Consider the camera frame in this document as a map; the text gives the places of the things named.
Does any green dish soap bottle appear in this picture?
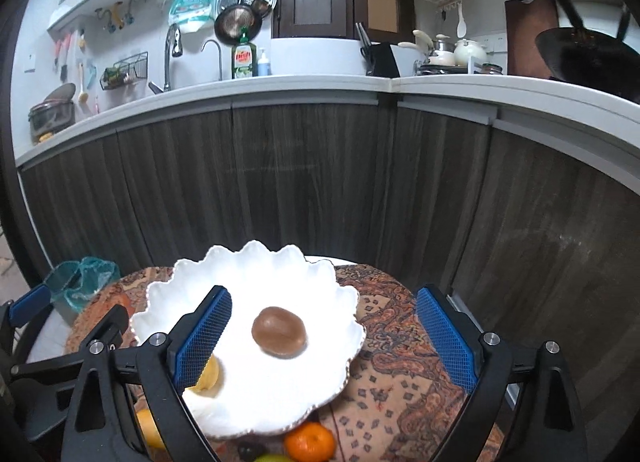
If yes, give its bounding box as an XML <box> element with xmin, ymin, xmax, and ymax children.
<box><xmin>231</xmin><ymin>28</ymin><xmax>258</xmax><ymax>80</ymax></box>

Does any white scalloped bowl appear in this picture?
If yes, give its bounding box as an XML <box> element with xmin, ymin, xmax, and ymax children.
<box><xmin>129</xmin><ymin>240</ymin><xmax>365</xmax><ymax>439</ymax></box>

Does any slim curved faucet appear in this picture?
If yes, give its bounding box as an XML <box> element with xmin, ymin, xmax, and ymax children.
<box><xmin>201</xmin><ymin>39</ymin><xmax>224</xmax><ymax>82</ymax></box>

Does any dark wooden cutting board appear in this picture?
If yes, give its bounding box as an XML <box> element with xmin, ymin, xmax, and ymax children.
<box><xmin>504</xmin><ymin>0</ymin><xmax>558</xmax><ymax>76</ymax></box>

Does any black wire basket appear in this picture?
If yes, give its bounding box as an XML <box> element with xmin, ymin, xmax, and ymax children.
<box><xmin>100</xmin><ymin>52</ymin><xmax>149</xmax><ymax>91</ymax></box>

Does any copper frying pan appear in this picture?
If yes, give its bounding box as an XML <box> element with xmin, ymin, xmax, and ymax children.
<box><xmin>214</xmin><ymin>4</ymin><xmax>262</xmax><ymax>45</ymax></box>

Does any orange tangerine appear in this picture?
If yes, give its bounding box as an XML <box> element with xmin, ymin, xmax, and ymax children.
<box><xmin>284</xmin><ymin>422</ymin><xmax>336</xmax><ymax>462</ymax></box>

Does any white teapot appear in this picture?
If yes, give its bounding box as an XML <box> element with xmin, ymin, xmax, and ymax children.
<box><xmin>454</xmin><ymin>39</ymin><xmax>488</xmax><ymax>67</ymax></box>

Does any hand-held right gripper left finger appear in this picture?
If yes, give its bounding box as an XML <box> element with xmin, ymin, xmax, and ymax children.
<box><xmin>62</xmin><ymin>284</ymin><xmax>236</xmax><ymax>462</ymax></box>

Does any brown kiwi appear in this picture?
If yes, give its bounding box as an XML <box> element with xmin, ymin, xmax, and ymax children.
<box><xmin>251</xmin><ymin>307</ymin><xmax>307</xmax><ymax>358</ymax></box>

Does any large yellow lemon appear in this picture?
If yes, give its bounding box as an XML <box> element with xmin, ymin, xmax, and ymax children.
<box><xmin>136</xmin><ymin>408</ymin><xmax>168</xmax><ymax>450</ymax></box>

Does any grey pot with lid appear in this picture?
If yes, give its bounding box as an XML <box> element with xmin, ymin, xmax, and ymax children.
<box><xmin>28</xmin><ymin>83</ymin><xmax>77</xmax><ymax>144</ymax></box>

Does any patterned tablecloth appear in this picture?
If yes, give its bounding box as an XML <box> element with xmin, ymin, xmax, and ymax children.
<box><xmin>65</xmin><ymin>262</ymin><xmax>506</xmax><ymax>462</ymax></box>

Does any teal plastic bag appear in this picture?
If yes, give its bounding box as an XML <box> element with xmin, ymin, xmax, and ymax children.
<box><xmin>44</xmin><ymin>257</ymin><xmax>121</xmax><ymax>313</ymax></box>

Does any paper towel packet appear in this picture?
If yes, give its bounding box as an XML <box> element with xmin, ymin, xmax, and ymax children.
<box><xmin>168</xmin><ymin>0</ymin><xmax>219</xmax><ymax>35</ymax></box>

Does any black wok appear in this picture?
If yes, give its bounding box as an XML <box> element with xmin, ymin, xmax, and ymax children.
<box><xmin>535</xmin><ymin>26</ymin><xmax>640</xmax><ymax>103</ymax></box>

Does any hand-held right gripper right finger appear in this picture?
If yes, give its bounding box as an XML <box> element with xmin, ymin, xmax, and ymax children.
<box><xmin>416</xmin><ymin>283</ymin><xmax>589</xmax><ymax>462</ymax></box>

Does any black knife block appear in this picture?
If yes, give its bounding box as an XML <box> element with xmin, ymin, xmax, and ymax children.
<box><xmin>355</xmin><ymin>22</ymin><xmax>399</xmax><ymax>77</ymax></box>

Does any small yellow lemon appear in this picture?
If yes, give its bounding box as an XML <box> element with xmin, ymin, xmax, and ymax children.
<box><xmin>192</xmin><ymin>354</ymin><xmax>221</xmax><ymax>395</ymax></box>

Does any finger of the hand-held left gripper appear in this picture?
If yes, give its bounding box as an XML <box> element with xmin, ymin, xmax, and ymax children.
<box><xmin>0</xmin><ymin>284</ymin><xmax>53</xmax><ymax>339</ymax></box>
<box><xmin>70</xmin><ymin>304</ymin><xmax>130</xmax><ymax>359</ymax></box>

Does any dark wood kitchen cabinet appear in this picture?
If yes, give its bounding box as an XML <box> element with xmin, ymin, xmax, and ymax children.
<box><xmin>15</xmin><ymin>76</ymin><xmax>640</xmax><ymax>413</ymax></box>

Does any chrome kitchen faucet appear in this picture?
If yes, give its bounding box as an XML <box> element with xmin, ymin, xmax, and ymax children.
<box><xmin>148</xmin><ymin>23</ymin><xmax>183</xmax><ymax>94</ymax></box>

